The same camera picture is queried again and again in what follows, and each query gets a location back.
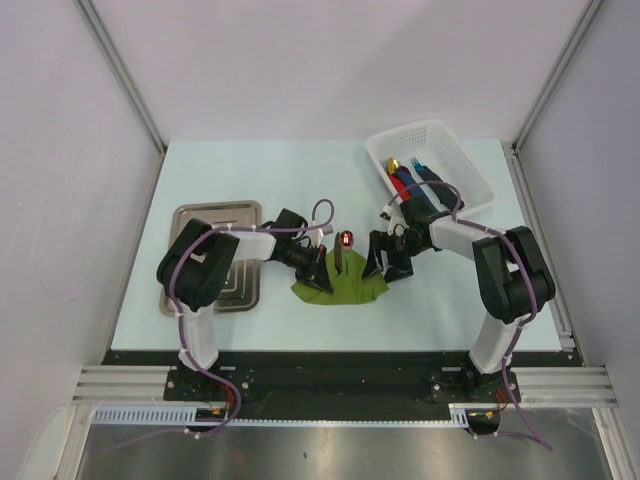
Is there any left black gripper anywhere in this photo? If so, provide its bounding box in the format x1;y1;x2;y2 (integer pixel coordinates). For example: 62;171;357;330
278;241;333;294

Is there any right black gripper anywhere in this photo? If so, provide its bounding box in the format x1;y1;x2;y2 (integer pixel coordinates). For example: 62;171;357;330
362;230;428;284

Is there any green paper napkin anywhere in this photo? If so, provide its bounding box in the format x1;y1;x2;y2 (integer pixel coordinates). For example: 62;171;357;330
291;250;389;306

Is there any iridescent spoon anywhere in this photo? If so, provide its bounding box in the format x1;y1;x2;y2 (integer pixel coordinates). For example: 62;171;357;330
339;230;354;274

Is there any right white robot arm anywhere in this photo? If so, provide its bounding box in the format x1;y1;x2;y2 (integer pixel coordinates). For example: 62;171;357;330
362;197;556;401

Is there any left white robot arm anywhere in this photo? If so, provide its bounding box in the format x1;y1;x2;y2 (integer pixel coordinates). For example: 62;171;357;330
156;209;333;400

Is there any red utensil sleeve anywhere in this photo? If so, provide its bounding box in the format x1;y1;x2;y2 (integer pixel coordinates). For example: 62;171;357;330
388;174;411;201

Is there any metal tray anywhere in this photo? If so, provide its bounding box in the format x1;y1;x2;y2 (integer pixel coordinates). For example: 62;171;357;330
156;200;262;317

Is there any blue utensil sleeve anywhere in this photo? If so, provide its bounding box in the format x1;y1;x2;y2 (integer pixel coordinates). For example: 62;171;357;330
395;167;436;212

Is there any black utensil sleeve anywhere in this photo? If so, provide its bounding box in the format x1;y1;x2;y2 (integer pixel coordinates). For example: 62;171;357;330
419;167;465;211

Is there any gold spoon in basket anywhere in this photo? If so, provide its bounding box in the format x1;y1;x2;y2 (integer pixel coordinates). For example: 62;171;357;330
386;157;401;175

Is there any white plastic basket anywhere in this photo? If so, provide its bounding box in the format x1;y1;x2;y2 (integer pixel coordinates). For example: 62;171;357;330
365;119;498;218

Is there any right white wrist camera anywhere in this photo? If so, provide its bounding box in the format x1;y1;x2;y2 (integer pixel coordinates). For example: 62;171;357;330
380;205;407;236

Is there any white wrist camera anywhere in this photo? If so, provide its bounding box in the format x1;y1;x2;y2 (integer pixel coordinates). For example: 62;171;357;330
380;205;407;236
313;224;333;246

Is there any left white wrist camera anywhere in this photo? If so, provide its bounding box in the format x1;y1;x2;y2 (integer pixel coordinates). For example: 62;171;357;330
313;224;333;246

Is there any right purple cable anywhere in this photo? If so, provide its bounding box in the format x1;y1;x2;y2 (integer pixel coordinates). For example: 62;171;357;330
387;180;554;451

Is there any purple cable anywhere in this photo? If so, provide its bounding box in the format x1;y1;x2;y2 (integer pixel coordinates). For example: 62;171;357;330
387;180;554;451
167;199;336;441

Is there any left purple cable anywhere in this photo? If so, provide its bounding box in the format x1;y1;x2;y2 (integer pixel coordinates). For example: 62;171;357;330
167;199;336;441

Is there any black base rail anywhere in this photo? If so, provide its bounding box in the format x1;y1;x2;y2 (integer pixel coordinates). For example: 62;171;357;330
102;349;584;424

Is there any aluminium frame post right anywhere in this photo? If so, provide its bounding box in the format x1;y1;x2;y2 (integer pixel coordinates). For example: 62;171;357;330
511;0;608;154

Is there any aluminium frame post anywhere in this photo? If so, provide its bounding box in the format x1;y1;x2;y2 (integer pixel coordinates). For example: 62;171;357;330
73;0;168;157
511;0;608;154

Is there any aluminium front rail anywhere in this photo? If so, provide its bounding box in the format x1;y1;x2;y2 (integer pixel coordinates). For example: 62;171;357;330
74;365;618;408

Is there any white cable duct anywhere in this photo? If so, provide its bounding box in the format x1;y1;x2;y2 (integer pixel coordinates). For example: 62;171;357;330
92;402;474;429

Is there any aluminium frame post left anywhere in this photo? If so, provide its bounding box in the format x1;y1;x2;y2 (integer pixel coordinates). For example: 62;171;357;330
73;0;168;157

